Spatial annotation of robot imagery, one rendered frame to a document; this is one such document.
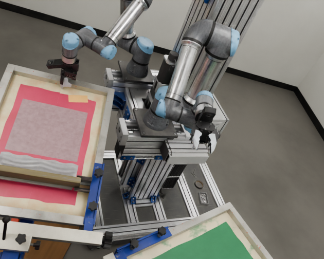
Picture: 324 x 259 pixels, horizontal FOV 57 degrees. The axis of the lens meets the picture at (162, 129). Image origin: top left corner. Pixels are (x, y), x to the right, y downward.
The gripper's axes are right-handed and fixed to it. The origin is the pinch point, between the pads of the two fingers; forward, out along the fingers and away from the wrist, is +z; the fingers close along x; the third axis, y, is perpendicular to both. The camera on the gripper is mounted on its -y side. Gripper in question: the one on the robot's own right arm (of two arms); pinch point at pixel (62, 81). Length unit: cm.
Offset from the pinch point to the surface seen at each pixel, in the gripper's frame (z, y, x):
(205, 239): 12, 93, -73
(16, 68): -2.6, -24.5, -0.2
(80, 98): 1.0, 11.5, -7.9
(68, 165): 1, 14, -49
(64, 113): 1.2, 5.3, -19.4
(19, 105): 1.2, -17.4, -20.6
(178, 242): 11, 76, -76
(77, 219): -2, 23, -75
